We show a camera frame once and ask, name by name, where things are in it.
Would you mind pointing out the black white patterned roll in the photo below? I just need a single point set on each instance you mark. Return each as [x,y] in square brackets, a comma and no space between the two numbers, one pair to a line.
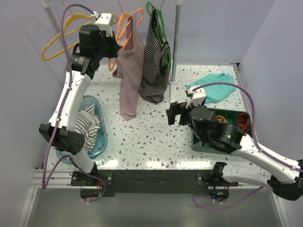
[199,144]

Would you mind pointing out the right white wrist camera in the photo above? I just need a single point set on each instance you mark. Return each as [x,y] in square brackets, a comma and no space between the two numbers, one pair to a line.
[197,96]

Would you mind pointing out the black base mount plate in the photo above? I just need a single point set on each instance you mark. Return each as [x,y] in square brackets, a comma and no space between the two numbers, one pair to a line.
[110,182]

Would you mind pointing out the white clothes rack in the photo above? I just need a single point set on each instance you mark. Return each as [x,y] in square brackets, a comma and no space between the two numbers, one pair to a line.
[173,80]

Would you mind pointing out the orange black rolled belt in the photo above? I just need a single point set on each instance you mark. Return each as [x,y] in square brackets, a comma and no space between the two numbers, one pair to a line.
[243,121]

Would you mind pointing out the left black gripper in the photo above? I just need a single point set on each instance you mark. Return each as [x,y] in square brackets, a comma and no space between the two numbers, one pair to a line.
[115,47]

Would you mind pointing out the teal plastic basin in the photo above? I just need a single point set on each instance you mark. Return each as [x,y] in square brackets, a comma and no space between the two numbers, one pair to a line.
[101,142]

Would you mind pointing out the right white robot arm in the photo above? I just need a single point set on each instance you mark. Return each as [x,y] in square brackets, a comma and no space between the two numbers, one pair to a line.
[281,175]

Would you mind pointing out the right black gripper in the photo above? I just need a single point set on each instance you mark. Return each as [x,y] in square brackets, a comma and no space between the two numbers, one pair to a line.
[175,109]

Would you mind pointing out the green hanger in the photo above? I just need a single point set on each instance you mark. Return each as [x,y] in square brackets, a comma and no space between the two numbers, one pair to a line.
[159,26]

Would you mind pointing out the orange hanger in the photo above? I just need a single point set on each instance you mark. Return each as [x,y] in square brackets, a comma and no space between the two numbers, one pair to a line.
[125,22]

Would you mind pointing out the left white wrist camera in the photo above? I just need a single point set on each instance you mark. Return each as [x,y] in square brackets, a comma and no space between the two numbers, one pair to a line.
[105,22]

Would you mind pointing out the black white striped top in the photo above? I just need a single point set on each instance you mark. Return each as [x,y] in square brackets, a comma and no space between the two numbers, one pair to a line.
[156,67]

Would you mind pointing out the pink tank top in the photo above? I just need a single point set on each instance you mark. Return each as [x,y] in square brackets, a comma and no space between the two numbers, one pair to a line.
[130,69]

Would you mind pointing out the green compartment tray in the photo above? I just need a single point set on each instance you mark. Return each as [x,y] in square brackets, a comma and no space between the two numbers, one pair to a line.
[231,117]

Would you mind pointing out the teal cloth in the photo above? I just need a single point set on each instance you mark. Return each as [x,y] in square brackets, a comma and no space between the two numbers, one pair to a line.
[215,93]

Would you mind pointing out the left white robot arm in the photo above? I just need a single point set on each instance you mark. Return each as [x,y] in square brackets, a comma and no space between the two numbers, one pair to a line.
[59,132]

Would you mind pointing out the zebra striped garment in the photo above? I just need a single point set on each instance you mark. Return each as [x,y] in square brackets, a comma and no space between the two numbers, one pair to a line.
[88,124]

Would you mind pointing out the yellow hanger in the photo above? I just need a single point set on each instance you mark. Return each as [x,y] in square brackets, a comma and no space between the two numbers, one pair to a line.
[72,13]

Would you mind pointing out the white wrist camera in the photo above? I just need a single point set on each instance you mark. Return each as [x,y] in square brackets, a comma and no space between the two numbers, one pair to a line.
[105,22]
[197,96]

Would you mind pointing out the yellow rolled band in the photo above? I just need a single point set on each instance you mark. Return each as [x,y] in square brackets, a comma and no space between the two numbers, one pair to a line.
[221,119]

